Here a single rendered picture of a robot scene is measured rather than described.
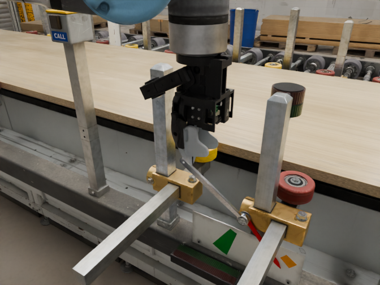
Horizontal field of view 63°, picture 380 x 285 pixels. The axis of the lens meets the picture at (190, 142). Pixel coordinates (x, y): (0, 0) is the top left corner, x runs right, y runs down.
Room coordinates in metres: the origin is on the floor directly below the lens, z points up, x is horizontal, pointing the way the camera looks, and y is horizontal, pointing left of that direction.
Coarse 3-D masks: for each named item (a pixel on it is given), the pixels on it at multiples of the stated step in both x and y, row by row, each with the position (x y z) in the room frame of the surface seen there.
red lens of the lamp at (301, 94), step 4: (272, 88) 0.54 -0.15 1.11; (304, 88) 0.54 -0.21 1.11; (272, 92) 0.54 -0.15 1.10; (276, 92) 0.53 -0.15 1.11; (280, 92) 0.52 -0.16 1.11; (284, 92) 0.52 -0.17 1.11; (288, 92) 0.52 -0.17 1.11; (292, 92) 0.52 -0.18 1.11; (296, 92) 0.52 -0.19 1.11; (300, 92) 0.52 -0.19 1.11; (304, 92) 0.53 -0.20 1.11; (292, 96) 0.52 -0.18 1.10; (296, 96) 0.52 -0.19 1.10; (300, 96) 0.52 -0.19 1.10; (304, 96) 0.53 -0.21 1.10; (296, 100) 0.52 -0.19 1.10; (300, 100) 0.52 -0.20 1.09; (292, 104) 0.52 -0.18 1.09; (296, 104) 0.52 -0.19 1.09
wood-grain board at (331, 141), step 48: (0, 48) 1.91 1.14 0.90; (48, 48) 1.91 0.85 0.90; (96, 48) 1.91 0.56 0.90; (48, 96) 1.09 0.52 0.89; (96, 96) 1.07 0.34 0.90; (240, 96) 1.07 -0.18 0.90; (336, 96) 1.07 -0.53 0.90; (240, 144) 0.71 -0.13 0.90; (288, 144) 0.71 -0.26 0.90; (336, 144) 0.71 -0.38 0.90
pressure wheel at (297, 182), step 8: (280, 176) 0.55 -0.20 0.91; (288, 176) 0.56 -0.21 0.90; (296, 176) 0.56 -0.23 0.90; (304, 176) 0.55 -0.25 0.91; (280, 184) 0.53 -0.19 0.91; (288, 184) 0.53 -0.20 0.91; (296, 184) 0.53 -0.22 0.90; (304, 184) 0.53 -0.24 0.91; (312, 184) 0.53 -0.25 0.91; (280, 192) 0.52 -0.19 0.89; (288, 192) 0.51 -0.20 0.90; (296, 192) 0.50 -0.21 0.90; (304, 192) 0.50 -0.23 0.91; (312, 192) 0.51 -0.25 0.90; (288, 200) 0.51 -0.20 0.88; (296, 200) 0.50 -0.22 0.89; (304, 200) 0.50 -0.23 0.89
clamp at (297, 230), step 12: (252, 204) 0.51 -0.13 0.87; (276, 204) 0.51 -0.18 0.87; (252, 216) 0.49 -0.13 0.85; (264, 216) 0.48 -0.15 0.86; (276, 216) 0.47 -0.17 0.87; (288, 216) 0.47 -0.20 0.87; (264, 228) 0.48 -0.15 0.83; (288, 228) 0.45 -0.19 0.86; (300, 228) 0.44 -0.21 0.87; (288, 240) 0.45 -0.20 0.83; (300, 240) 0.44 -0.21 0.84
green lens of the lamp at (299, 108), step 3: (303, 102) 0.53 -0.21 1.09; (297, 105) 0.52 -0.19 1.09; (300, 105) 0.52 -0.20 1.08; (291, 108) 0.52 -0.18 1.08; (294, 108) 0.52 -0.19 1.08; (297, 108) 0.52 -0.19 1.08; (300, 108) 0.52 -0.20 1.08; (291, 111) 0.52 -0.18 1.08; (294, 111) 0.52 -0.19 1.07; (297, 111) 0.52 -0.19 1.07; (300, 111) 0.52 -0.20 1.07; (291, 114) 0.52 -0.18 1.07; (294, 114) 0.52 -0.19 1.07; (297, 114) 0.52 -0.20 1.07; (300, 114) 0.53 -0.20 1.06; (291, 117) 0.52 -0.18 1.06; (294, 117) 0.52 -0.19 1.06
